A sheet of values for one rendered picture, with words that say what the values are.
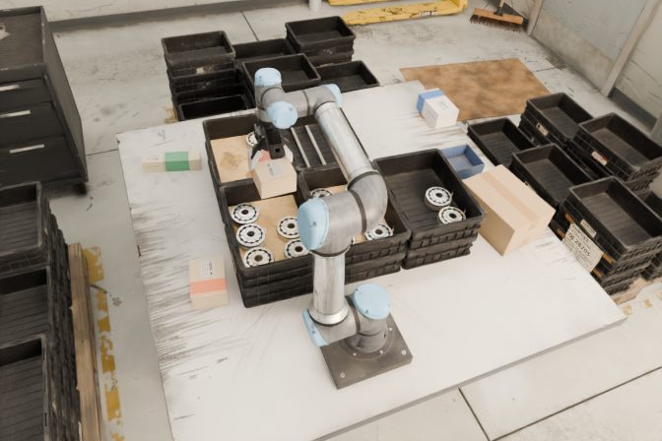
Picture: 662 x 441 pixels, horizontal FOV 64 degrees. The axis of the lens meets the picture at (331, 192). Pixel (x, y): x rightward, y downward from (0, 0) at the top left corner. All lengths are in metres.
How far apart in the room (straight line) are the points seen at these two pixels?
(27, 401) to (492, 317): 1.61
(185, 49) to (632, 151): 2.73
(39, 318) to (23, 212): 0.52
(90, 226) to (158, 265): 1.22
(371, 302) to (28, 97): 2.03
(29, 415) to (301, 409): 0.92
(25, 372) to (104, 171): 1.63
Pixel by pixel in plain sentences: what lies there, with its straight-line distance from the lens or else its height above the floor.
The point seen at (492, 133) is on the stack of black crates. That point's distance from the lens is 3.50.
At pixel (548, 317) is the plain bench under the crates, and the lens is 2.09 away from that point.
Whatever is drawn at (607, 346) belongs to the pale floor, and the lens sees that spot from 3.05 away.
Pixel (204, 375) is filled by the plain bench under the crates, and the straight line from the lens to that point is 1.79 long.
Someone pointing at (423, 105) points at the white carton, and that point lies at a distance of 2.74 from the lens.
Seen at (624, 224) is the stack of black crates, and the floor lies 0.49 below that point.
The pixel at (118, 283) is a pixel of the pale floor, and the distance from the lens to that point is 2.93.
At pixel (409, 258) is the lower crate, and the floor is 0.77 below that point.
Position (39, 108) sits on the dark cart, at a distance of 2.98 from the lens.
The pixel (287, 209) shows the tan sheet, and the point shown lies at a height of 0.83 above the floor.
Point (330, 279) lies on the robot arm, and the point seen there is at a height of 1.16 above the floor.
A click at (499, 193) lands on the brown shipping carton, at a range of 2.20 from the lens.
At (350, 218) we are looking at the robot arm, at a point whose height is 1.37.
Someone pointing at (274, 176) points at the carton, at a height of 1.12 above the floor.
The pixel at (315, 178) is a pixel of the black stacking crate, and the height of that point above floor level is 0.89.
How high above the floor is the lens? 2.30
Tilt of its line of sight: 45 degrees down
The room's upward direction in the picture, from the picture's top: 5 degrees clockwise
